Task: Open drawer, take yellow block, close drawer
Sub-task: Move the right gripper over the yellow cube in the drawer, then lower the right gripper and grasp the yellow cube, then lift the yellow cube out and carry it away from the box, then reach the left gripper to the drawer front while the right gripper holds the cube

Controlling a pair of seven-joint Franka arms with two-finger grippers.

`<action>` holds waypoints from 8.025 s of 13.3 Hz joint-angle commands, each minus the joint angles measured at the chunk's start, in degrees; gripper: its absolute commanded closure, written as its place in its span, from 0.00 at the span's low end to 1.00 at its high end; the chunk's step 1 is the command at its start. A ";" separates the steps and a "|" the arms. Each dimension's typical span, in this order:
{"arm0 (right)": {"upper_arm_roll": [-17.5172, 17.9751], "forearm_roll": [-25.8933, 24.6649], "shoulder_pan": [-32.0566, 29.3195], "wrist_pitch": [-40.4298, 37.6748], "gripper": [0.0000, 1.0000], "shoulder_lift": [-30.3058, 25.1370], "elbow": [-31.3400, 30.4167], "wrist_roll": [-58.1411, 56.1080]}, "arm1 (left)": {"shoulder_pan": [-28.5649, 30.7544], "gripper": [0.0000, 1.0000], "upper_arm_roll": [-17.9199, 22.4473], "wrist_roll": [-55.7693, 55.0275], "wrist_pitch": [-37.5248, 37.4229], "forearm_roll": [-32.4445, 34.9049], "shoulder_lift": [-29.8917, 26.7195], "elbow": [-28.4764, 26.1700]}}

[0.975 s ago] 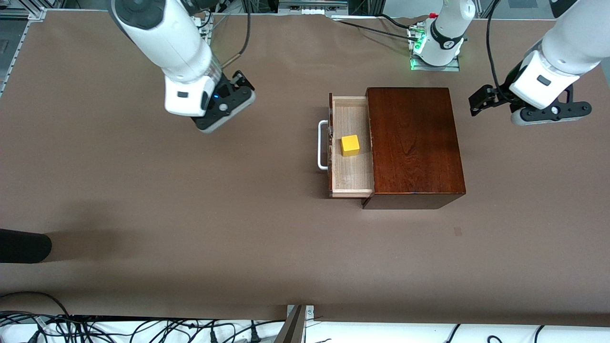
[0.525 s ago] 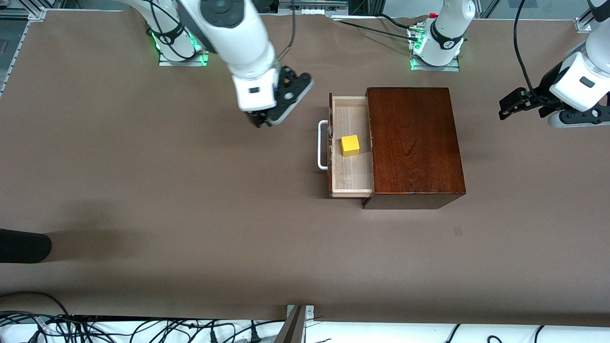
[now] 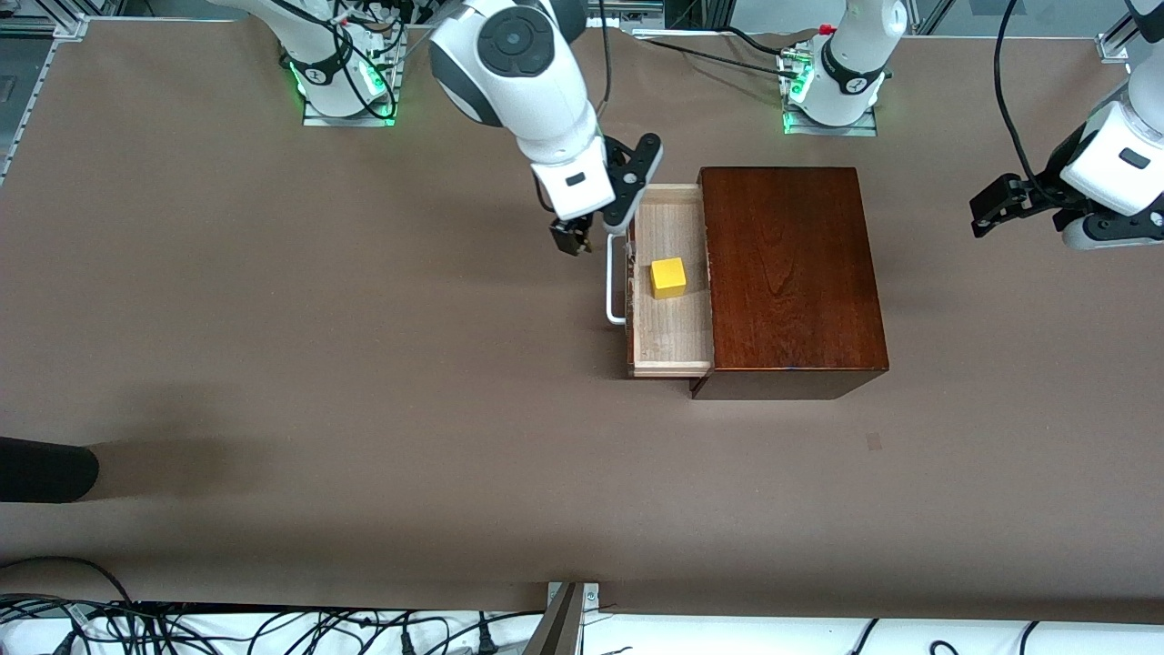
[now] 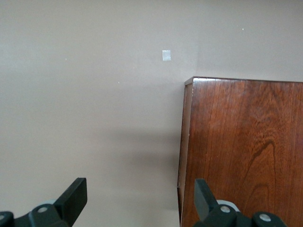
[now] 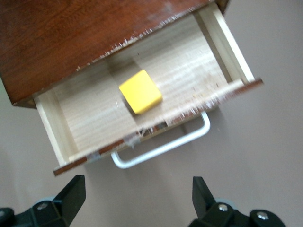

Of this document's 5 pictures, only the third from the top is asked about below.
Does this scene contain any black cable to arm base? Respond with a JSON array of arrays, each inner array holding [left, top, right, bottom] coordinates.
[[637, 27, 792, 78]]

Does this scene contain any black cylindrical object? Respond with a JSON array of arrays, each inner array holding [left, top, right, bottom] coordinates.
[[0, 437, 99, 504]]

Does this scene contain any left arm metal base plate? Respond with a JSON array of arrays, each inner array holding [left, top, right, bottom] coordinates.
[[784, 105, 878, 137]]

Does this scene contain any dark brown wooden cabinet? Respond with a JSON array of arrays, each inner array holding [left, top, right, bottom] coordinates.
[[691, 166, 890, 401]]

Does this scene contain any yellow block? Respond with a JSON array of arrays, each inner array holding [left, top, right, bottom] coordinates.
[[650, 257, 687, 300]]

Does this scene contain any arching black floor cable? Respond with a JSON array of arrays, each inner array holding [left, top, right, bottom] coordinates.
[[0, 557, 137, 609]]

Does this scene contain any metal table clamp bracket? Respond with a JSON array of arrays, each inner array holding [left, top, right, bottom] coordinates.
[[526, 582, 601, 655]]

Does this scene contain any wooden drawer with white handle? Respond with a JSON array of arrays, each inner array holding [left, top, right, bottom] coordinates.
[[607, 177, 716, 379]]

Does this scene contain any tangled black cable bundle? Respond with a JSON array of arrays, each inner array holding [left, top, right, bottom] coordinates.
[[0, 591, 547, 655]]

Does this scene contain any aluminium table edge rail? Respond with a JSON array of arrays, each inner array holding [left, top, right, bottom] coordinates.
[[0, 0, 92, 187]]

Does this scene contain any grey power strip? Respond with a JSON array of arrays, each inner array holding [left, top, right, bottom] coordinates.
[[582, 0, 665, 24]]

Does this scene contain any aluminium frame corner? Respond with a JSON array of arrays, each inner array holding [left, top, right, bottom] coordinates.
[[1096, 18, 1138, 63]]

